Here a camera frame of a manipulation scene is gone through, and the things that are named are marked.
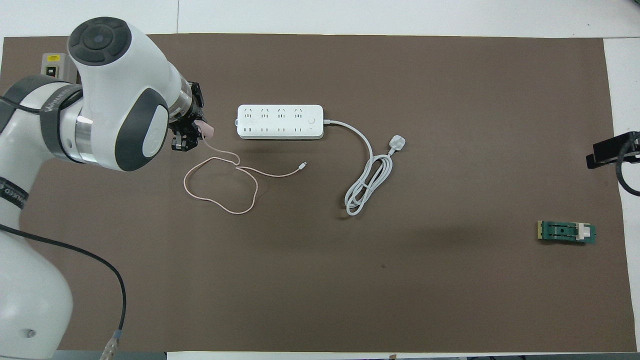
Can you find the white power strip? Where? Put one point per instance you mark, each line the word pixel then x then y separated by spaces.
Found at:
pixel 280 121

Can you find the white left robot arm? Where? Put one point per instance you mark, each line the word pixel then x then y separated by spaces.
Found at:
pixel 110 75

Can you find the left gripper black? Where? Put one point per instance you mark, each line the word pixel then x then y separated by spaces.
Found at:
pixel 196 102

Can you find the brown table mat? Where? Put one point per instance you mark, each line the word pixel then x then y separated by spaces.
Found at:
pixel 350 280

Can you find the grey on-off switch box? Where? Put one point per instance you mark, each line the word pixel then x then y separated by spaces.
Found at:
pixel 52 62

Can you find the pink charger adapter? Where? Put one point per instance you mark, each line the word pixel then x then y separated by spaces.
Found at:
pixel 207 131

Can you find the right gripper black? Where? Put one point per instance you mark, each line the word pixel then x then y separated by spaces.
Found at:
pixel 632 146

